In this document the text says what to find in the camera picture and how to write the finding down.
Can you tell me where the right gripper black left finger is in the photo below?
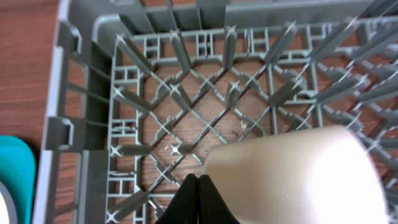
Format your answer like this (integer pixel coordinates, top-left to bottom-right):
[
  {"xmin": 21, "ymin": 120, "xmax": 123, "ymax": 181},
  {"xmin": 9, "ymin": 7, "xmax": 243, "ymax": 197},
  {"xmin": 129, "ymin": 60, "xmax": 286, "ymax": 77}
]
[{"xmin": 155, "ymin": 174, "xmax": 198, "ymax": 224}]

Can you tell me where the large white plate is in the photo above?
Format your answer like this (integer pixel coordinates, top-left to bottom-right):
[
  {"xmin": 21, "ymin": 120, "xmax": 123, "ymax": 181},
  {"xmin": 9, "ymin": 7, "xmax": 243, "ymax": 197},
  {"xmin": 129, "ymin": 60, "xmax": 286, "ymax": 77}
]
[{"xmin": 1, "ymin": 183, "xmax": 18, "ymax": 224}]

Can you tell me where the white cup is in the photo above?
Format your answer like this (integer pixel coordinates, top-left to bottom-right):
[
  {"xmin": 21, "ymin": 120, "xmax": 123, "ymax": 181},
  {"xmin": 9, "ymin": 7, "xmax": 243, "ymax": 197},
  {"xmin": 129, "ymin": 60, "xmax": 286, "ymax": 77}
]
[{"xmin": 203, "ymin": 126, "xmax": 389, "ymax": 223}]

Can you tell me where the teal plastic tray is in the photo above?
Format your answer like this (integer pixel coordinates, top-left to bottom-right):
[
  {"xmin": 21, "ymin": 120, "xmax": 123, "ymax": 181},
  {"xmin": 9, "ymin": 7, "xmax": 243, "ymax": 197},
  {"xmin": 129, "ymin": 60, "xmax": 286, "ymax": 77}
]
[{"xmin": 1, "ymin": 136, "xmax": 37, "ymax": 224}]

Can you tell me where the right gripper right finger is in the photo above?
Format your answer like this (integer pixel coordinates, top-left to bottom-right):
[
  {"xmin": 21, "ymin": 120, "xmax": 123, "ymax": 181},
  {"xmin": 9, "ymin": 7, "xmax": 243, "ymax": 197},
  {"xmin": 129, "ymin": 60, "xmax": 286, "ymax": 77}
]
[{"xmin": 198, "ymin": 174, "xmax": 239, "ymax": 224}]

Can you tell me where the grey dish rack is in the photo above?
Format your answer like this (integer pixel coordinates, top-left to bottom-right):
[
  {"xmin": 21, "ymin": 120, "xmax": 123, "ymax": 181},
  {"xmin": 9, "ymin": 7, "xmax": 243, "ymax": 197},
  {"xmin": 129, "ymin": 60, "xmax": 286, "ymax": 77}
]
[{"xmin": 32, "ymin": 1, "xmax": 397, "ymax": 223}]

